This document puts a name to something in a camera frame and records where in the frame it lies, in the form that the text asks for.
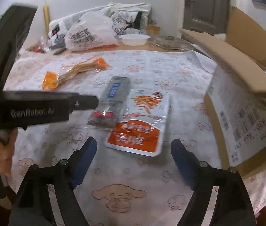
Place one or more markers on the white bowl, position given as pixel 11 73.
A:
pixel 134 39

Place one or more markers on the grey snack packet blue label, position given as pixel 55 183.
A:
pixel 114 94

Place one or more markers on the white pillow black tree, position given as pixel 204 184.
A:
pixel 128 23

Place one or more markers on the dark grey door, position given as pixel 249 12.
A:
pixel 205 4

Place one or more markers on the black remote control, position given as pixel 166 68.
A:
pixel 59 51

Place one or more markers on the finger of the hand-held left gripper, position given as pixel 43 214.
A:
pixel 85 101

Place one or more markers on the clear orange snack packet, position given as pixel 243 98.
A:
pixel 76 69

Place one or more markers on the wooden side table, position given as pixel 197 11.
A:
pixel 153 29

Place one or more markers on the printed cartoon tablecloth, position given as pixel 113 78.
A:
pixel 123 193

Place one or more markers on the white orange snack packet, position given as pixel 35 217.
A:
pixel 147 113

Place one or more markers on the glass ashtray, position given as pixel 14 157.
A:
pixel 168 42

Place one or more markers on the person's left hand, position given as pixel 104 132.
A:
pixel 3 157

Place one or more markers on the white pillow red patch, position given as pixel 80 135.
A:
pixel 55 31

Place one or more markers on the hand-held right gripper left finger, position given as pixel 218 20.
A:
pixel 85 160

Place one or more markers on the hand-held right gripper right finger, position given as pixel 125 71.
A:
pixel 182 160

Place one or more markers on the red round lid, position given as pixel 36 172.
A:
pixel 37 50

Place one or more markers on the large cardboard box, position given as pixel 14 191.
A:
pixel 241 58

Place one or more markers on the grey sofa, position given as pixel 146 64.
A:
pixel 69 20

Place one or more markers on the printed white plastic bag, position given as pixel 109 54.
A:
pixel 88 35

